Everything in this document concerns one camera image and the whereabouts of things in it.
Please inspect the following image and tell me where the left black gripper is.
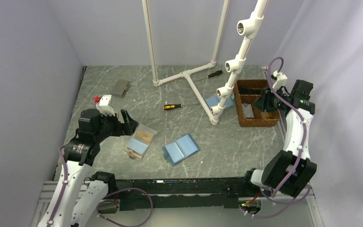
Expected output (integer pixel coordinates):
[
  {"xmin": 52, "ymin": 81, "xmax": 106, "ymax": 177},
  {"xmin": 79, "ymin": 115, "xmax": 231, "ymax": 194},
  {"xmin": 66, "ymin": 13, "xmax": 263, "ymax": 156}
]
[{"xmin": 94, "ymin": 109, "xmax": 138, "ymax": 142}]

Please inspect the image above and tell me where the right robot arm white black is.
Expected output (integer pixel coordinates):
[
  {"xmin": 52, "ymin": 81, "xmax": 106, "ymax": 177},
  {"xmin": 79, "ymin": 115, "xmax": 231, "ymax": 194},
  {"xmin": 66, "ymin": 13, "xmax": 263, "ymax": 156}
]
[{"xmin": 241, "ymin": 79, "xmax": 317, "ymax": 198}]

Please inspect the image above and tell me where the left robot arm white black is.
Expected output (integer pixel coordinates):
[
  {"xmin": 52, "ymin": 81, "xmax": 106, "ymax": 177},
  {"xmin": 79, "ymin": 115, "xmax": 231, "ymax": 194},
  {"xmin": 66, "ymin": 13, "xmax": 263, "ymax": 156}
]
[{"xmin": 38, "ymin": 109, "xmax": 139, "ymax": 227}]

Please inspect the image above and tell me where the white card in basket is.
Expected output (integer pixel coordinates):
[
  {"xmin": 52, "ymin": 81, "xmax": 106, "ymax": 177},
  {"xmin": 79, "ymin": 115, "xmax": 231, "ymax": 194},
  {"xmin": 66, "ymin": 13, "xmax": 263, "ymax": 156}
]
[{"xmin": 242, "ymin": 103, "xmax": 254, "ymax": 118}]

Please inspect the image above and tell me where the grey card holder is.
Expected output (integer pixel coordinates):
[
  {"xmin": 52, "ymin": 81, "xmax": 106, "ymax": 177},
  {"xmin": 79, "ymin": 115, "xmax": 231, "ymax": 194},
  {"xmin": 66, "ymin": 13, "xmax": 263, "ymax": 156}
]
[{"xmin": 110, "ymin": 79, "xmax": 130, "ymax": 98}]

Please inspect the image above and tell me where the open blue card holder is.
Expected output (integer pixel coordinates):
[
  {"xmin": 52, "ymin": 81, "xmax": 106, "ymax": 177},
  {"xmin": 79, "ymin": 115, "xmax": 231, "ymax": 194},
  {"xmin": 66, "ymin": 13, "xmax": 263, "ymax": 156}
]
[{"xmin": 162, "ymin": 133, "xmax": 201, "ymax": 166}]

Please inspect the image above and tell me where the brown wicker basket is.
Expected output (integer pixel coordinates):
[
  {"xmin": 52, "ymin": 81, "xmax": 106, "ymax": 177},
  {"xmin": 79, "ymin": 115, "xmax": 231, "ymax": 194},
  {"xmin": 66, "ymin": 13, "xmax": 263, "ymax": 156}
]
[{"xmin": 233, "ymin": 79, "xmax": 280, "ymax": 127}]

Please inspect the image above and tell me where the black item in basket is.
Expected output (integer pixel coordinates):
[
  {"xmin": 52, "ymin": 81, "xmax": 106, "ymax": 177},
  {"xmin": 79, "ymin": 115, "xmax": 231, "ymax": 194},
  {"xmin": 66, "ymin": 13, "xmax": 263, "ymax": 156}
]
[{"xmin": 238, "ymin": 87, "xmax": 262, "ymax": 95}]

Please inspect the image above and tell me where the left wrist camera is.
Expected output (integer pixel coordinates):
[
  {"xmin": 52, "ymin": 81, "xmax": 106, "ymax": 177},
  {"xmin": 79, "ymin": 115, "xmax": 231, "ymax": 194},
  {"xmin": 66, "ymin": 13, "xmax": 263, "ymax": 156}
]
[{"xmin": 93, "ymin": 95, "xmax": 119, "ymax": 117}]

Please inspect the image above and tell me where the blue card holder behind post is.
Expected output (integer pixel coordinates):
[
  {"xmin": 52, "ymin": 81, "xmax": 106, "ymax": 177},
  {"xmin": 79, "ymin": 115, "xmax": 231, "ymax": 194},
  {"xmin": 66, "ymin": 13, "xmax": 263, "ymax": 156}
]
[{"xmin": 205, "ymin": 95, "xmax": 234, "ymax": 109}]

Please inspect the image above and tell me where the white pvc pipe post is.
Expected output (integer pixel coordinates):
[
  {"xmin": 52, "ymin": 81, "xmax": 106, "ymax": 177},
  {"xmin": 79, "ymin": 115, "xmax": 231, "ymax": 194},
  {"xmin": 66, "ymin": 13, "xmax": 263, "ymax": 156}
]
[{"xmin": 210, "ymin": 0, "xmax": 268, "ymax": 125}]

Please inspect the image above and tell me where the white pvc pipe frame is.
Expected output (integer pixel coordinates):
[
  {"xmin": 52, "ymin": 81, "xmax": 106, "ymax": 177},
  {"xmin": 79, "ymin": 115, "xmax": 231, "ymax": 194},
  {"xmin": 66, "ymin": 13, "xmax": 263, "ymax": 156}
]
[{"xmin": 141, "ymin": 0, "xmax": 230, "ymax": 125}]

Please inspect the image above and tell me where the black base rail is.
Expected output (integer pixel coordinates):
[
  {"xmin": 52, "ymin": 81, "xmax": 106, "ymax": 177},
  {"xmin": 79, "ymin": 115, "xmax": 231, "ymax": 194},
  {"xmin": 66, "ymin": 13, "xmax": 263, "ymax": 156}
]
[{"xmin": 88, "ymin": 172, "xmax": 259, "ymax": 211}]

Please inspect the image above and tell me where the aluminium frame rail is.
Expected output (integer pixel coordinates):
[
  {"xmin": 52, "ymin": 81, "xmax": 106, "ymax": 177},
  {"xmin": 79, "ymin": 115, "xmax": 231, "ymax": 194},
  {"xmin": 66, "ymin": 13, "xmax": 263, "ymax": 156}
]
[{"xmin": 31, "ymin": 169, "xmax": 323, "ymax": 227}]

